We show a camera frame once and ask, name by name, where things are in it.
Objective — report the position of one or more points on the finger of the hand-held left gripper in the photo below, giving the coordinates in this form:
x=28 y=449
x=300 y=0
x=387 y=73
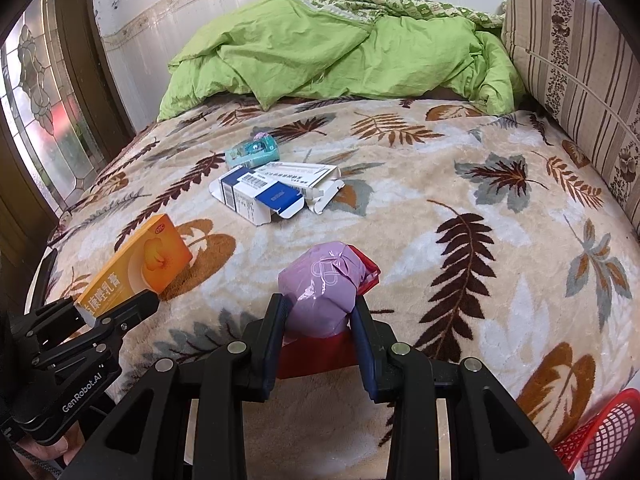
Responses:
x=125 y=310
x=45 y=320

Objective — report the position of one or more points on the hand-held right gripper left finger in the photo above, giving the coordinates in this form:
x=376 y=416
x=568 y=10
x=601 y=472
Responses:
x=272 y=345

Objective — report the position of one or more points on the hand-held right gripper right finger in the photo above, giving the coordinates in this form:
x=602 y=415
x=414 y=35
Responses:
x=362 y=355

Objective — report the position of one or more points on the orange medicine box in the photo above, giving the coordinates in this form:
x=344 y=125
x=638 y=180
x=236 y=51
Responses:
x=150 y=260

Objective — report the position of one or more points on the pink and red wrapper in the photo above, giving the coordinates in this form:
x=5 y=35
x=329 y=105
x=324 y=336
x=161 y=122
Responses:
x=320 y=290

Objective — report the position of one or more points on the red mesh basket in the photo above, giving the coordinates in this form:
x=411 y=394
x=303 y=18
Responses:
x=600 y=435

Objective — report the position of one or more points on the person's left hand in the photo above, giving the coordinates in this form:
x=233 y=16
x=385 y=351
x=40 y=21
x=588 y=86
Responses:
x=55 y=452

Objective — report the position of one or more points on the leaf print blanket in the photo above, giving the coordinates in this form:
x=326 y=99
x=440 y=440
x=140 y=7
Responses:
x=450 y=270

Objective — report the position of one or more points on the blue and white carton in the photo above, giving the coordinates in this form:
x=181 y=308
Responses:
x=255 y=197

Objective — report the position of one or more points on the white open carton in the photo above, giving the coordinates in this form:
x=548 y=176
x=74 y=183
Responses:
x=310 y=175

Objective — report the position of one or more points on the teal tissue packet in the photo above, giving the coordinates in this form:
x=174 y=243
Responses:
x=250 y=152

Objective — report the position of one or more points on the stained glass door panel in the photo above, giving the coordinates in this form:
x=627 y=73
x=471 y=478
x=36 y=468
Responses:
x=45 y=95

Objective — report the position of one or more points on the striped floral cushion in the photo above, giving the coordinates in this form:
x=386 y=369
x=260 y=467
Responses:
x=575 y=75

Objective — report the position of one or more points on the green and white patterned quilt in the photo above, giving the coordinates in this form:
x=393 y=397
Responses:
x=400 y=2

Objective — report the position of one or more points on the wooden door frame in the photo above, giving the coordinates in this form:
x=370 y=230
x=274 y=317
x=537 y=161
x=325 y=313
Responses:
x=95 y=50

